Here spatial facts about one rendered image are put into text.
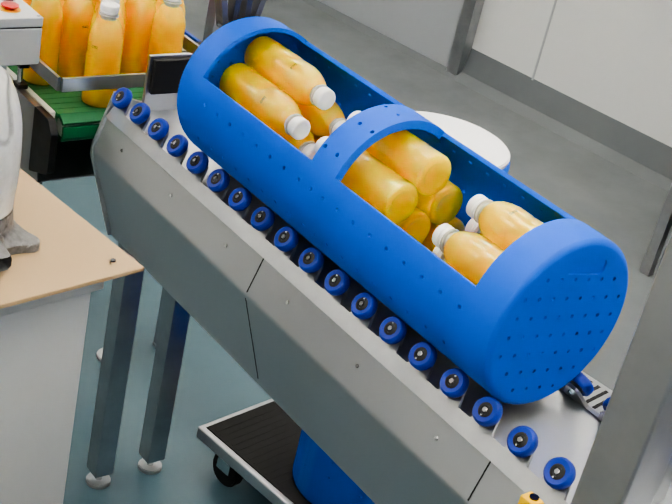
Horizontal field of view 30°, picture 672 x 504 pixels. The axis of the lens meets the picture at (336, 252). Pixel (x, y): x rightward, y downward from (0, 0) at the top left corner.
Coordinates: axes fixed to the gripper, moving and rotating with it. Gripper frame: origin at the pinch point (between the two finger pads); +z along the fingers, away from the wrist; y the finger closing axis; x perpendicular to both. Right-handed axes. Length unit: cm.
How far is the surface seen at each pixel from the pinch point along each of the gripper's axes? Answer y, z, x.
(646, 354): 34, -20, 125
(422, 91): -259, 117, -206
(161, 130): 8.8, 19.2, -6.3
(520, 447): 9, 20, 98
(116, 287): 8, 61, -16
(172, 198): 11.0, 28.4, 4.4
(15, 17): 27.8, 6.1, -34.0
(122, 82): 4.4, 19.8, -30.4
